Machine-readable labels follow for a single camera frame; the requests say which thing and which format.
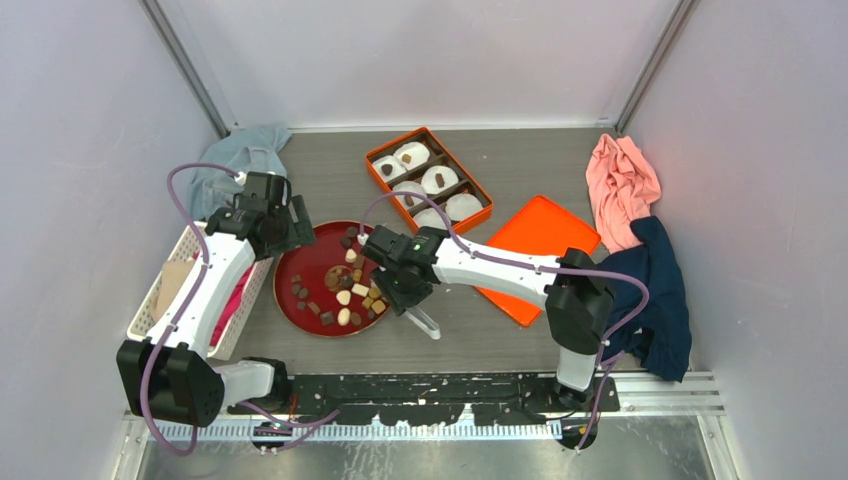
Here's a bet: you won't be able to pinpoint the metal tweezers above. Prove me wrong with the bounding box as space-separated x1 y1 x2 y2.
403 306 441 340

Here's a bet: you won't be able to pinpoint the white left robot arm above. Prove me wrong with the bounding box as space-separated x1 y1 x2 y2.
116 171 315 427

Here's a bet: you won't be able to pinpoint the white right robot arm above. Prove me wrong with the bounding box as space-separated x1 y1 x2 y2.
357 226 614 411

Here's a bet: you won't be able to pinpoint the caramel rounded square chocolate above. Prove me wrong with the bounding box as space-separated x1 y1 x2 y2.
371 300 387 315

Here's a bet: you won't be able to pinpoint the white rectangular chocolate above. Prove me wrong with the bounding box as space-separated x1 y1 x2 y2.
351 283 370 298

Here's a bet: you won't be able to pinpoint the white rounded chocolate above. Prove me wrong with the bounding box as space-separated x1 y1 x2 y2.
336 290 352 306

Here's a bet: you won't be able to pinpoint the white oval chocolate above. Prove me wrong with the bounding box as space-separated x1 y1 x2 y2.
337 307 352 326

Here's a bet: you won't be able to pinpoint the orange chocolate box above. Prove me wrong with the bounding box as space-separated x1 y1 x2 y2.
365 127 494 233

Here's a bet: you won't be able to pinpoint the round red plate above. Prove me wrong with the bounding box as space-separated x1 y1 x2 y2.
273 221 391 337

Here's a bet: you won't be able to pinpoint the white paper cup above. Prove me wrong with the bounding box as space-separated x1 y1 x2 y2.
372 155 407 183
392 180 427 210
394 141 430 171
413 207 452 230
420 165 459 195
444 193 483 222

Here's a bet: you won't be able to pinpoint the light blue denim cloth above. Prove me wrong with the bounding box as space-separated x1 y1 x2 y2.
187 124 292 220

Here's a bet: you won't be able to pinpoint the white plastic basket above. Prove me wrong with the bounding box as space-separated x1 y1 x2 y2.
126 222 273 361

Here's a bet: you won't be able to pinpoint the pink cloth in basket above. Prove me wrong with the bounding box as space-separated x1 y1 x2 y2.
209 265 255 348

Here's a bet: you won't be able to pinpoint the beige cloth in basket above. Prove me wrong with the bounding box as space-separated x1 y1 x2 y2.
151 260 195 322

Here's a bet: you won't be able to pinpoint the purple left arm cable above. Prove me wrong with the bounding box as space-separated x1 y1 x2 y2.
140 162 340 458

